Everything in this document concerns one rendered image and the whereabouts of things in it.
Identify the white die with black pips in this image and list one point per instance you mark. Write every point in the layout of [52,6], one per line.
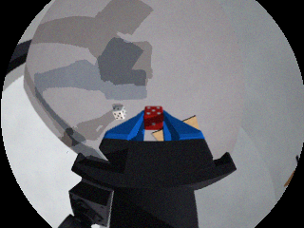
[119,113]

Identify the red die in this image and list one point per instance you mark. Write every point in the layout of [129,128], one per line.
[153,118]

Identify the tan mat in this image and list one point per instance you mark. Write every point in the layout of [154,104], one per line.
[191,121]

